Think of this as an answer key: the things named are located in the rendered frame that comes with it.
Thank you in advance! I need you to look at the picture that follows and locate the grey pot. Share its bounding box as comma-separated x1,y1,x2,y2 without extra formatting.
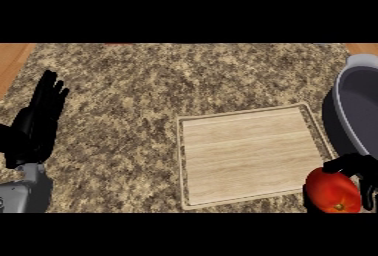
323,54,378,158

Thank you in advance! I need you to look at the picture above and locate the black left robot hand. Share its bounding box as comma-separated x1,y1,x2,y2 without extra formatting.
0,69,72,170

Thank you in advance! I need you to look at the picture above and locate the red tomato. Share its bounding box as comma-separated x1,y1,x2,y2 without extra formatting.
305,167,364,214

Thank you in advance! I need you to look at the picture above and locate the pale wooden tray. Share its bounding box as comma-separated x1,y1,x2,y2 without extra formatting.
176,102,337,211

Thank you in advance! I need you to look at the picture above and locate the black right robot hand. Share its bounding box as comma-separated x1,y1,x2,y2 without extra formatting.
302,152,378,214

